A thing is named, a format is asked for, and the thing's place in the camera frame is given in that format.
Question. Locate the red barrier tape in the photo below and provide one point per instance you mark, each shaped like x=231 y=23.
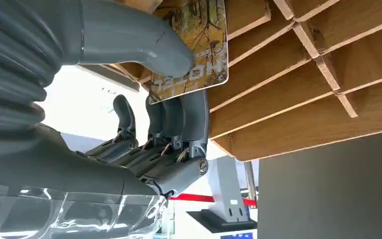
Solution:
x=194 y=198

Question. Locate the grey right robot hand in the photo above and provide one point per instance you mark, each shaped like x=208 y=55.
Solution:
x=128 y=33

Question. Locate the white stand with black base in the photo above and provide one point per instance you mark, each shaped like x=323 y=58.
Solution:
x=225 y=191

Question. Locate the clear plastic wrap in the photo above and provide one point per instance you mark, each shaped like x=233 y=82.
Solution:
x=79 y=217

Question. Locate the wooden divided card box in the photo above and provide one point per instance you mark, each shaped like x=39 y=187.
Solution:
x=309 y=82

